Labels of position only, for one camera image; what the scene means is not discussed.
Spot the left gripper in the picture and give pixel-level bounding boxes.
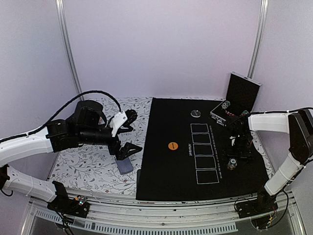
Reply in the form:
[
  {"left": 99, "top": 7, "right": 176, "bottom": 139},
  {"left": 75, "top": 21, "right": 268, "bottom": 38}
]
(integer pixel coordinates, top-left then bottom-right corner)
[{"left": 78, "top": 126, "right": 143, "bottom": 160}]

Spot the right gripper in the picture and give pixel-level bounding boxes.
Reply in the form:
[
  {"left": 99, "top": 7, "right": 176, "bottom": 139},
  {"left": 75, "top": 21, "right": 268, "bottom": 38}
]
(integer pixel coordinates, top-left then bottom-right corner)
[{"left": 222, "top": 132, "right": 253, "bottom": 165}]

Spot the blue white chip stack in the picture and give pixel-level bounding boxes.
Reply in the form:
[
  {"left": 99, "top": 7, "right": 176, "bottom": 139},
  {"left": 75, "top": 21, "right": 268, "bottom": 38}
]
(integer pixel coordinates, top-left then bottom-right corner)
[{"left": 227, "top": 158, "right": 237, "bottom": 170}]

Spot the orange big blind button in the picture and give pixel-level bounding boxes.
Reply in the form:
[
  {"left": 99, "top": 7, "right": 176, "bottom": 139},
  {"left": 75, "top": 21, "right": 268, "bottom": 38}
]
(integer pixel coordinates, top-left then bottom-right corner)
[{"left": 168, "top": 142, "right": 179, "bottom": 151}]

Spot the black dealer button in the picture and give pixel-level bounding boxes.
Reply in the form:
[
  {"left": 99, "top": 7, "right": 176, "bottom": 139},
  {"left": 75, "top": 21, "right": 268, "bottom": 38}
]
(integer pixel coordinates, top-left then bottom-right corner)
[{"left": 190, "top": 110, "right": 201, "bottom": 118}]

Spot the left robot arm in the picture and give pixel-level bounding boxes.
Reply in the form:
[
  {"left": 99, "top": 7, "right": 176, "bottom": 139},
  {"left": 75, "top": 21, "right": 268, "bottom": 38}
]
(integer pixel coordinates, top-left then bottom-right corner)
[{"left": 0, "top": 100, "right": 142, "bottom": 212}]

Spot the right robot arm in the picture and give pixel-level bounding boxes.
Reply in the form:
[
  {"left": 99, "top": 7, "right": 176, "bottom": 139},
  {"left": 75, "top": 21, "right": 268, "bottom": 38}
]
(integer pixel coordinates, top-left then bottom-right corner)
[{"left": 225, "top": 107, "right": 313, "bottom": 213}]

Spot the blue card deck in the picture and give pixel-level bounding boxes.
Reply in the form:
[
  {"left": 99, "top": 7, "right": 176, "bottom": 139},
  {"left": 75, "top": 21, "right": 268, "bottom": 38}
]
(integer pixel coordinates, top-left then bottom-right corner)
[{"left": 115, "top": 158, "right": 134, "bottom": 175}]

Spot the right chip stack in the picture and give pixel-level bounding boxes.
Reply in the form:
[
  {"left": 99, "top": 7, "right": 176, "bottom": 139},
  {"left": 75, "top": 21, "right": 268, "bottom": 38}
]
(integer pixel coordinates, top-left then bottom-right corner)
[{"left": 239, "top": 110, "right": 249, "bottom": 118}]

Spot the floral tablecloth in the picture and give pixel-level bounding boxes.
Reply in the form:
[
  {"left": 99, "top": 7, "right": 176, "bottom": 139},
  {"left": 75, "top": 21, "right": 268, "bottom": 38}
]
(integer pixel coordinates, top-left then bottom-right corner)
[{"left": 49, "top": 97, "right": 152, "bottom": 195}]

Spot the left chip stack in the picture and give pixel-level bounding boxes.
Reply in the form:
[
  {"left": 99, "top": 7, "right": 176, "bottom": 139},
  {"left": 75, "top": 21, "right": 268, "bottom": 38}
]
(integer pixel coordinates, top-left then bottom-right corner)
[{"left": 221, "top": 100, "right": 231, "bottom": 111}]

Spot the black poker mat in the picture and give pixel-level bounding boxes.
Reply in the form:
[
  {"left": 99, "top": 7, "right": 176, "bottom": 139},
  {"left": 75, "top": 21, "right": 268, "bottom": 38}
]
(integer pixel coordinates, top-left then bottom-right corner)
[{"left": 136, "top": 98, "right": 268, "bottom": 202}]

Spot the aluminium poker chip case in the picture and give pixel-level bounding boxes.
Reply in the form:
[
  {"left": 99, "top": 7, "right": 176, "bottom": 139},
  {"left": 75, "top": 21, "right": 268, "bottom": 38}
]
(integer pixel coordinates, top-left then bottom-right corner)
[{"left": 210, "top": 72, "right": 262, "bottom": 126}]

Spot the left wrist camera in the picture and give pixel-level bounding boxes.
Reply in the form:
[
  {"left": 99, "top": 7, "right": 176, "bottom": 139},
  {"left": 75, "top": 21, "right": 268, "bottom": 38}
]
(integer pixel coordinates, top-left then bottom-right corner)
[{"left": 108, "top": 110, "right": 137, "bottom": 137}]

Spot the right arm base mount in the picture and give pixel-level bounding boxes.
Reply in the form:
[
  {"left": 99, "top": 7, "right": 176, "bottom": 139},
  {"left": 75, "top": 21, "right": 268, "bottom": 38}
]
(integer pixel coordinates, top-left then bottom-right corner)
[{"left": 234, "top": 194, "right": 278, "bottom": 230}]

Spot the aluminium front rail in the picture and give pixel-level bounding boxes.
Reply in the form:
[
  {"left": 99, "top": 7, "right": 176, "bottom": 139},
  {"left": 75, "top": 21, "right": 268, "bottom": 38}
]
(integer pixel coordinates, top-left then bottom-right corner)
[{"left": 21, "top": 188, "right": 309, "bottom": 235}]

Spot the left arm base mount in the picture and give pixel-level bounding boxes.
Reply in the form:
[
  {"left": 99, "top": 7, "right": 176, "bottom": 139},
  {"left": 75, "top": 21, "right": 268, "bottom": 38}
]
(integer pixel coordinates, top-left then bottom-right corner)
[{"left": 47, "top": 181, "right": 90, "bottom": 218}]

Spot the left aluminium post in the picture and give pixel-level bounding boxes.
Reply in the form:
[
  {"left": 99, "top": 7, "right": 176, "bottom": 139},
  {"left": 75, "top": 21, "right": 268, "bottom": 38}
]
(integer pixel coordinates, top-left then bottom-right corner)
[{"left": 55, "top": 0, "right": 83, "bottom": 94}]

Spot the aluminium post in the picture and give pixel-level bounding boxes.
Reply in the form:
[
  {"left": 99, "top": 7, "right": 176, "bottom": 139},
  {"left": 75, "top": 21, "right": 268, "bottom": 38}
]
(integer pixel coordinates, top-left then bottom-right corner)
[
  {"left": 247, "top": 0, "right": 269, "bottom": 78},
  {"left": 55, "top": 0, "right": 83, "bottom": 94}
]

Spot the right aluminium post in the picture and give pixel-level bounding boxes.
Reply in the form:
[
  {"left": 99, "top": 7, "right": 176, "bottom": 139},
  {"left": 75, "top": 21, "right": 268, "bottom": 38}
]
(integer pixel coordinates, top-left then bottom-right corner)
[{"left": 247, "top": 0, "right": 269, "bottom": 78}]

